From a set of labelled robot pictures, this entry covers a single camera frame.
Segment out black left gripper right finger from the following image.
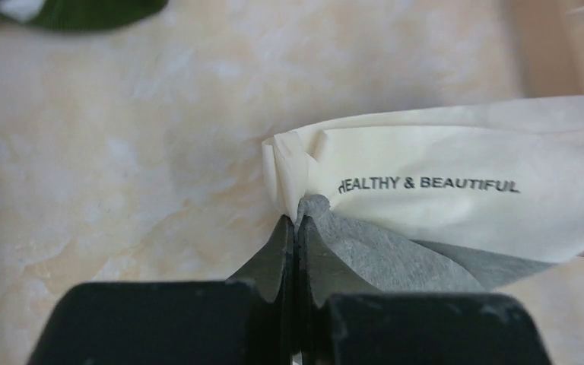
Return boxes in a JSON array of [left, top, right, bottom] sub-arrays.
[[297, 216, 551, 364]]

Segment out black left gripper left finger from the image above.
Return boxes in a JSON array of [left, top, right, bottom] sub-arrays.
[[29, 216, 294, 364]]

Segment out grey underwear white waistband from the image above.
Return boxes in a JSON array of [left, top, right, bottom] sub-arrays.
[[262, 96, 584, 291]]

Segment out dark green underwear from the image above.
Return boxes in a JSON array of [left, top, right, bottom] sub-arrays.
[[0, 0, 169, 33]]

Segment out wooden compartment tray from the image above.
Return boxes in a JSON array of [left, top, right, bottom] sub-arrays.
[[508, 0, 584, 263]]

